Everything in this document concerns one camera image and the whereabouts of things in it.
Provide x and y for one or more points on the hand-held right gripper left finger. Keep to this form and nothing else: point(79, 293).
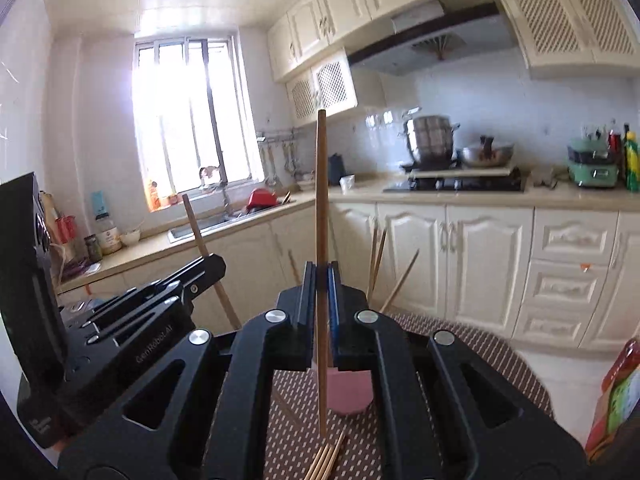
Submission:
point(307, 310)

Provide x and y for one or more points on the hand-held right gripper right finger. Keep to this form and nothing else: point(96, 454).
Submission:
point(334, 310)

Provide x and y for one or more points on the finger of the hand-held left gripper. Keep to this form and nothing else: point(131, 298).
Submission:
point(150, 317)
point(205, 270)

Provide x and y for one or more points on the bamboo chopstick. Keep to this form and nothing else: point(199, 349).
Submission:
point(381, 255)
point(197, 240)
point(322, 185)
point(400, 280)
point(373, 260)

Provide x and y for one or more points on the pink utensil cup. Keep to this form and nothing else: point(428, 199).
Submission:
point(350, 392)

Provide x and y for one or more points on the pile of wooden chopsticks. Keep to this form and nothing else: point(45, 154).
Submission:
point(325, 460)

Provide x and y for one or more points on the steel sink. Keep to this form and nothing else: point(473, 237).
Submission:
point(210, 230)

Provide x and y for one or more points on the small dark jar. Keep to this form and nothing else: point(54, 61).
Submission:
point(93, 249)

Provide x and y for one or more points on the chrome faucet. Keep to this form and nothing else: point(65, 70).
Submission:
point(225, 195)

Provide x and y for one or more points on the white bowl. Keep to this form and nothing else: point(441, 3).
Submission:
point(130, 237)

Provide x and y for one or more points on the glass jar white lid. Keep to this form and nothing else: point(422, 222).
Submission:
point(107, 237)

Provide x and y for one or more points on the orange bottle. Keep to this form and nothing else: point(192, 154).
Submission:
point(154, 196)

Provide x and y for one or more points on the red basin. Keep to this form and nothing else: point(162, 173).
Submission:
point(261, 199)

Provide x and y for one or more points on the teal packet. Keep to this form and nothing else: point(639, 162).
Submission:
point(99, 204)

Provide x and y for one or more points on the small white cup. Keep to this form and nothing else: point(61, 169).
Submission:
point(347, 184)

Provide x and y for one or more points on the stacked white dishes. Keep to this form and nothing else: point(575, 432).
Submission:
point(306, 181)

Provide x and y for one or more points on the dark electric kettle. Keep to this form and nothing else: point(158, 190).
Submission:
point(339, 170)

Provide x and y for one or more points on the kitchen window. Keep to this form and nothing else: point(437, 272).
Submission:
point(190, 110)

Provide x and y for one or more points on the cream base cabinets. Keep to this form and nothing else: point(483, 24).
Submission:
point(490, 260)

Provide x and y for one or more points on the black gas stove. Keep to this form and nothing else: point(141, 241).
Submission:
point(450, 182)

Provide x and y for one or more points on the brown polka dot tablecloth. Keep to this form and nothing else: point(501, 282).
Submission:
point(500, 360)

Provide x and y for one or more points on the steel steamer pot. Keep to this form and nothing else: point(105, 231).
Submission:
point(430, 140)

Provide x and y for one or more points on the steel wok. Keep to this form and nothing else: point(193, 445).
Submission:
point(485, 155)

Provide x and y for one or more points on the range hood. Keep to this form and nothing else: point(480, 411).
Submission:
point(425, 50)

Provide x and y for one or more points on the green electric cooker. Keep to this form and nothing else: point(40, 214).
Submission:
point(592, 170)

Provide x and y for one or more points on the red green packet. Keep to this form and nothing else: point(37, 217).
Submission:
point(620, 400)

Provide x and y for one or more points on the green yellow bottle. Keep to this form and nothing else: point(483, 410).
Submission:
point(632, 160)

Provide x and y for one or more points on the wall utensil rack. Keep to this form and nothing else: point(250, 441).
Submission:
point(275, 136)

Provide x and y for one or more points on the small cream lattice wall cabinet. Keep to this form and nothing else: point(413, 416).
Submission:
point(320, 85)

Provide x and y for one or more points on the cream ceiling wall cabinets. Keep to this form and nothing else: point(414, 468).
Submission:
point(350, 0)

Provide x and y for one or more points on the wide cream lattice wall cabinet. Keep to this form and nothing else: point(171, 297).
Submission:
point(570, 25)

